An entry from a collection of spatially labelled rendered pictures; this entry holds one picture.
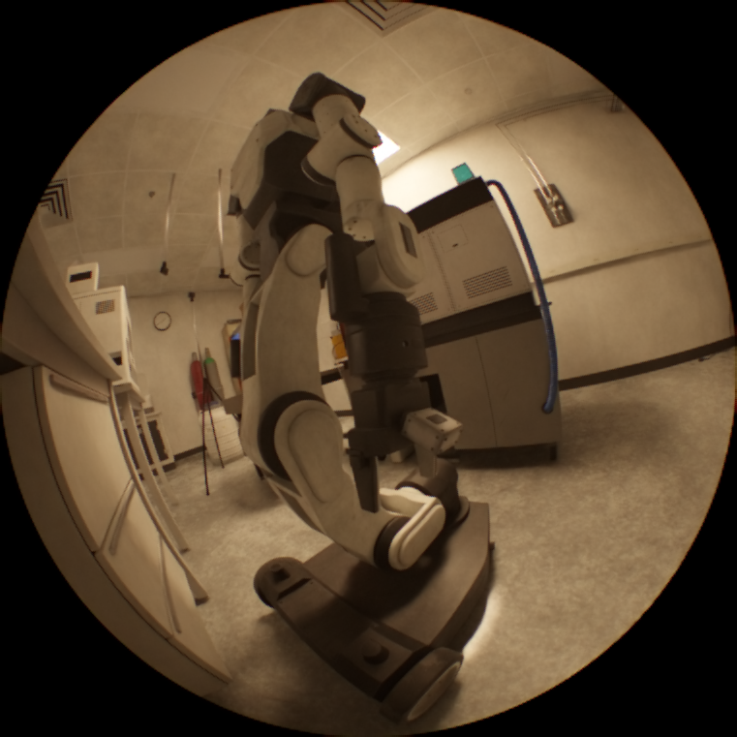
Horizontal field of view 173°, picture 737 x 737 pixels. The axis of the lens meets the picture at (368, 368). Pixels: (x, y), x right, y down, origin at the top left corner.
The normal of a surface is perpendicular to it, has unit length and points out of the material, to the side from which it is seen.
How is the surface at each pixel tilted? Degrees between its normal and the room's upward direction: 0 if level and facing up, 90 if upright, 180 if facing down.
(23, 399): 90
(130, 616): 90
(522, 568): 0
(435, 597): 0
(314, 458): 90
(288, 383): 90
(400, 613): 0
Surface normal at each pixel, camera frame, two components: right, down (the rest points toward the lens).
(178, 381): 0.73, -0.18
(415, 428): -0.71, 0.01
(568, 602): -0.26, -0.96
